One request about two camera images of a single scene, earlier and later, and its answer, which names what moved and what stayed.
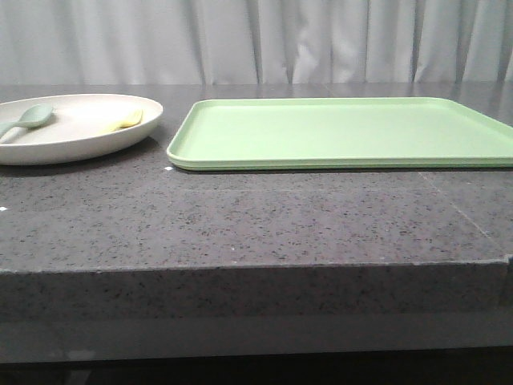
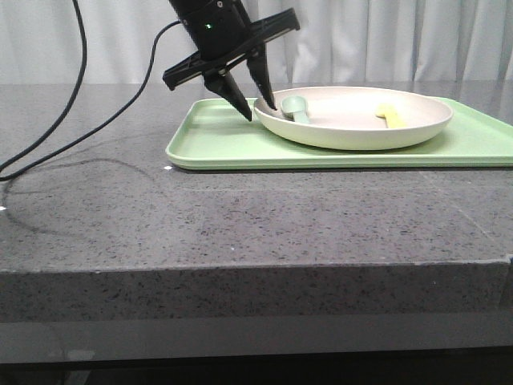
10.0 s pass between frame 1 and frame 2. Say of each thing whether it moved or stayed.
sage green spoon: moved
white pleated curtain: stayed
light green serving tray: stayed
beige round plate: moved
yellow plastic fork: moved
